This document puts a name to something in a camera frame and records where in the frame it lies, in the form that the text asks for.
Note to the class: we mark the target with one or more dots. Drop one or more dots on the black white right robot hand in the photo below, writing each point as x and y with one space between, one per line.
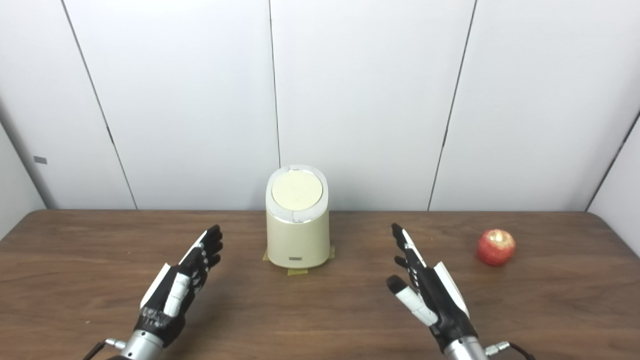
442 305

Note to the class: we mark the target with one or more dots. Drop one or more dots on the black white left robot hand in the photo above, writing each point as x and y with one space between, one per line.
167 300

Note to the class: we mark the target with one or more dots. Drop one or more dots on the red apple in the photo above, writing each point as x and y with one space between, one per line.
496 247

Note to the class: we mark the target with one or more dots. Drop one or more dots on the cream-colored lidded bin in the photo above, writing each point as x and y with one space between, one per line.
297 230

